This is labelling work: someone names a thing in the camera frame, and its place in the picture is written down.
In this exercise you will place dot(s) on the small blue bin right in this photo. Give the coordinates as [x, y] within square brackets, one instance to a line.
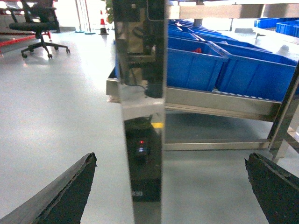
[282, 25]

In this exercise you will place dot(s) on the red white traffic cone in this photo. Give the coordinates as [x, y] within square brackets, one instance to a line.
[103, 29]

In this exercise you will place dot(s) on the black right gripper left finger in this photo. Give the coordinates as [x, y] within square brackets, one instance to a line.
[63, 201]

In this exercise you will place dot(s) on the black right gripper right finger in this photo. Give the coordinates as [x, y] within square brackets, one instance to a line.
[276, 189]

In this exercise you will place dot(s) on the large blue plastic bin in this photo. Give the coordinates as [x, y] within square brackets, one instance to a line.
[254, 73]

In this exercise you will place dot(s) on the black office chair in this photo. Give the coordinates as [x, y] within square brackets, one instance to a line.
[39, 18]

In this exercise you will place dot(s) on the green potted plant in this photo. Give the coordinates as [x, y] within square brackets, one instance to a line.
[109, 11]

